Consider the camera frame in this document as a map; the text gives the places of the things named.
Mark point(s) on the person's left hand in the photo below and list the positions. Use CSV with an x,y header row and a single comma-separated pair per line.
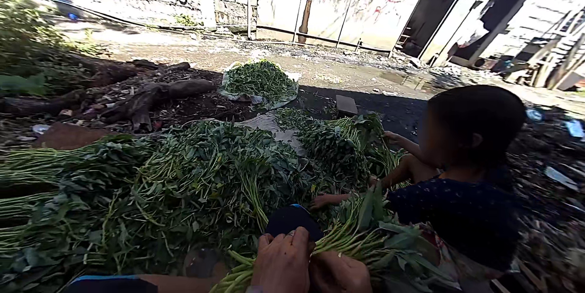
x,y
279,268

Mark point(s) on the person's right hand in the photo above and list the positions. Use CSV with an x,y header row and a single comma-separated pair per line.
x,y
345,275

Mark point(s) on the person's right fingers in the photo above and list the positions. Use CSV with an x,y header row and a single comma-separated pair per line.
x,y
322,261

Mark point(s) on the person's left fingers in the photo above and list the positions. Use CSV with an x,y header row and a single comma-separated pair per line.
x,y
292,240

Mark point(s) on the bundle of leafy stems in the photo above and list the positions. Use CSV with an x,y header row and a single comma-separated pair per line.
x,y
349,238

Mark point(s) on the person's legs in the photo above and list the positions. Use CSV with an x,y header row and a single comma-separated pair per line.
x,y
292,222

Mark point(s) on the smaller pile of leafy greens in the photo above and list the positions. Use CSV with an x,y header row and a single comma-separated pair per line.
x,y
338,147

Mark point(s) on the grey sack cloth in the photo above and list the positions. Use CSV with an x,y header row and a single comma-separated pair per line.
x,y
269,124

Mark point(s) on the large pile of leafy greens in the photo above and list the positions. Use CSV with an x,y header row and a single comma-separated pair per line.
x,y
183,183

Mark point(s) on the white plastic sheet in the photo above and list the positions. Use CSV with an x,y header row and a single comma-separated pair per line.
x,y
288,102

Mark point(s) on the grey rectangular block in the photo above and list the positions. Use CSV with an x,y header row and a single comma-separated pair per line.
x,y
346,104

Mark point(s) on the heap of light green leaves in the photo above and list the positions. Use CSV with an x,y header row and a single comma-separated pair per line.
x,y
260,80

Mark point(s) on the brown tree log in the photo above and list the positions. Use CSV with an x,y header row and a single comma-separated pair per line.
x,y
173,89

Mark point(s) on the reddish brown flat piece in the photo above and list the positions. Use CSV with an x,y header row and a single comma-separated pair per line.
x,y
71,136

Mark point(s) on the white flat plastic scrap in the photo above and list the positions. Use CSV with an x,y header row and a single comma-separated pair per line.
x,y
561,178

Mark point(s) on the round pale blue scrap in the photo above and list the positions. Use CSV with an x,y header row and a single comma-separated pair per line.
x,y
533,115

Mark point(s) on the white crumpled plastic scrap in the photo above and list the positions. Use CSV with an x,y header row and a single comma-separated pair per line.
x,y
40,129

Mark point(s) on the pale blue plastic scrap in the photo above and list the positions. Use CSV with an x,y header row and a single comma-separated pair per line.
x,y
574,128

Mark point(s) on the pile of wooden planks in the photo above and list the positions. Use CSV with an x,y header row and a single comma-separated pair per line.
x,y
553,60

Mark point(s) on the small blue object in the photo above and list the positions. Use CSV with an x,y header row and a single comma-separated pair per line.
x,y
72,16

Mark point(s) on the green bush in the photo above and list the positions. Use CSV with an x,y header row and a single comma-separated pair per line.
x,y
32,46

